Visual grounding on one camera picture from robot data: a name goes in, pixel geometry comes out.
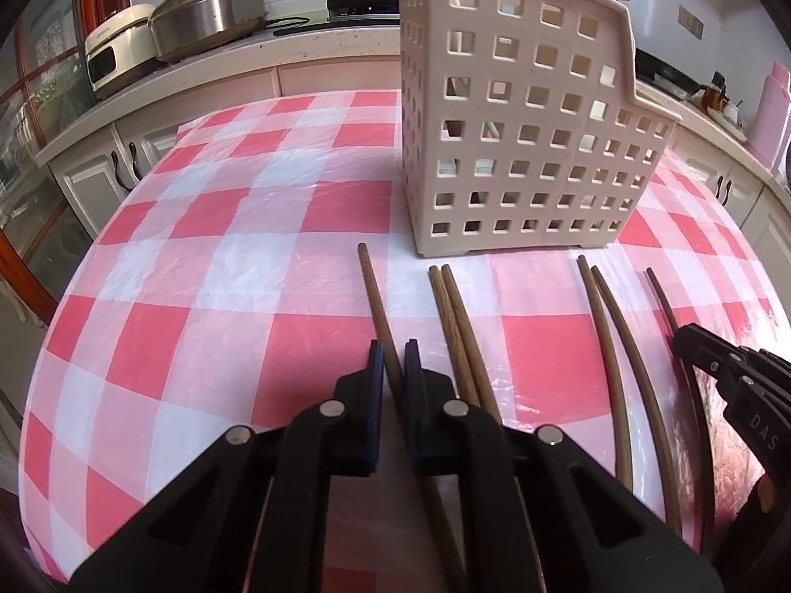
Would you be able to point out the red wooden glass sliding door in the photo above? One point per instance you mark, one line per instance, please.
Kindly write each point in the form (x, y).
(37, 105)

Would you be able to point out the row of wooden chopsticks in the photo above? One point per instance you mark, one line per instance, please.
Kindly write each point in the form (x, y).
(455, 336)

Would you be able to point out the beige stone kitchen countertop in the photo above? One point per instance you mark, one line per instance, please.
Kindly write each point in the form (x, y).
(278, 43)

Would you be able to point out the gold small wall outlet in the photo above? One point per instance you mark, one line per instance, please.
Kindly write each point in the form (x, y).
(691, 21)

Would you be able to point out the red white checkered tablecloth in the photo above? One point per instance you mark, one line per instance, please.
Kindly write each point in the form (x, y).
(247, 259)

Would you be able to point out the brown wooden chopstick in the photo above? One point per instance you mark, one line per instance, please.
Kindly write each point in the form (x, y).
(376, 296)
(665, 298)

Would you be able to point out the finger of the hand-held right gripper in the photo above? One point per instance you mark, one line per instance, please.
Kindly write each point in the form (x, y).
(766, 365)
(701, 349)

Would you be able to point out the small white plate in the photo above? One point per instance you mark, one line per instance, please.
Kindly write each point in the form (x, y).
(726, 120)

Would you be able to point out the black wok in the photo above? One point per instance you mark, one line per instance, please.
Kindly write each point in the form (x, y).
(664, 71)

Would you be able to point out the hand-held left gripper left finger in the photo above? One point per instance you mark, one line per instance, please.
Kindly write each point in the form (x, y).
(374, 395)

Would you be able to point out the silver rice cooker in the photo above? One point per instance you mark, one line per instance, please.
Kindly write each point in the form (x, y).
(210, 12)

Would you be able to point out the black glass gas cooktop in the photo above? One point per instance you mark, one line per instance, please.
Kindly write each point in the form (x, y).
(364, 6)

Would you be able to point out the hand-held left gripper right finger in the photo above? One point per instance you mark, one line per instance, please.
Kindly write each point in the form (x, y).
(413, 395)

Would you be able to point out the dark condiment bottle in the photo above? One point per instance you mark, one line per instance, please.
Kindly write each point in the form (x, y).
(715, 89)

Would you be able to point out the white countertop cooker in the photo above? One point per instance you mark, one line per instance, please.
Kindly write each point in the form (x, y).
(123, 37)

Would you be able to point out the pink thermos flask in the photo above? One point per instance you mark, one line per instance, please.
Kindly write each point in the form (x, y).
(772, 111)

